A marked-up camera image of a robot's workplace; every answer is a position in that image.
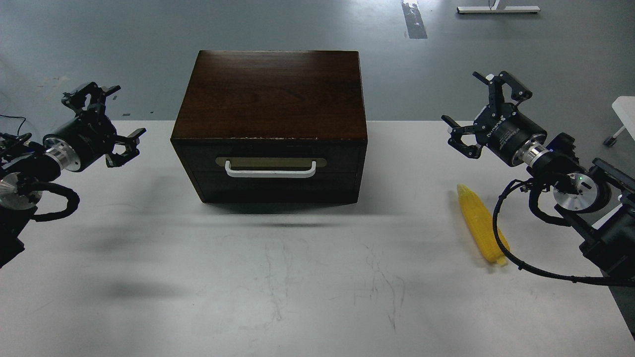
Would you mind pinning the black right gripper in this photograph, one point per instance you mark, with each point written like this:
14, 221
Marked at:
511, 136

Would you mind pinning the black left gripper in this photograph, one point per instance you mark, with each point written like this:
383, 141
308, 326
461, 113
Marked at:
90, 135

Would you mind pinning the yellow corn cob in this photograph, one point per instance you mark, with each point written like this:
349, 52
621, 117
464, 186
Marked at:
479, 220

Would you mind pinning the wooden drawer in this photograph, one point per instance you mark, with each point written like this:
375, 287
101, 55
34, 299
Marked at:
328, 158

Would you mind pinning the white drawer handle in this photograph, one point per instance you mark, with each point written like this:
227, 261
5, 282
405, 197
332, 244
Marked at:
270, 173

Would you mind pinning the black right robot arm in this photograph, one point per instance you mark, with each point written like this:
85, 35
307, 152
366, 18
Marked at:
598, 203

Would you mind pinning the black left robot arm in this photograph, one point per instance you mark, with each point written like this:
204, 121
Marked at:
29, 169

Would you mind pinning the grey floor tape strip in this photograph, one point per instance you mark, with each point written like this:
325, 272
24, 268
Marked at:
415, 28

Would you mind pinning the white table leg base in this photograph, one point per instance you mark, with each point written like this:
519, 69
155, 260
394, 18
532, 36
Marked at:
497, 7

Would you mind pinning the dark wooden cabinet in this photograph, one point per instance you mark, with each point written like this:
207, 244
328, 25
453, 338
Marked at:
274, 98

